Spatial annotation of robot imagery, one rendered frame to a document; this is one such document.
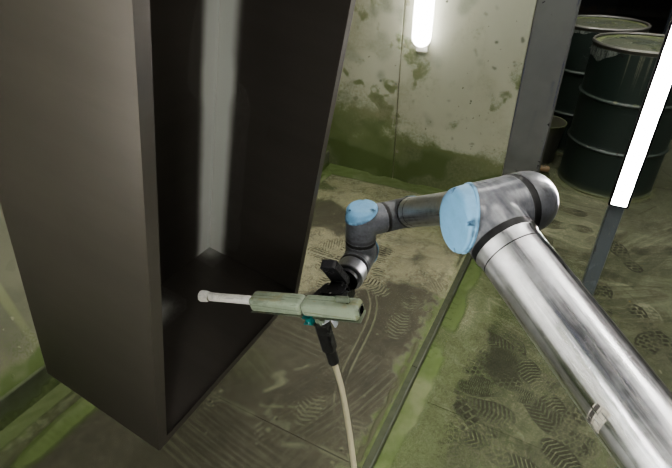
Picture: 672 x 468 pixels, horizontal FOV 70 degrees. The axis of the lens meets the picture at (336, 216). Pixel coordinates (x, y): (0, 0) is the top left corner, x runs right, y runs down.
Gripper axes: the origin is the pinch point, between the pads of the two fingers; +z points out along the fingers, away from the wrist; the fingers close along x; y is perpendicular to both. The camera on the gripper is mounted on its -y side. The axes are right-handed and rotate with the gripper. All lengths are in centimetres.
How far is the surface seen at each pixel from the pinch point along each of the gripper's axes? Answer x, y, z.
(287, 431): 25, 54, -4
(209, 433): 48, 49, 6
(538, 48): -45, -25, -179
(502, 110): -27, 5, -180
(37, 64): 9, -71, 36
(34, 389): 106, 30, 18
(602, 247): -70, 34, -94
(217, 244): 48, -3, -26
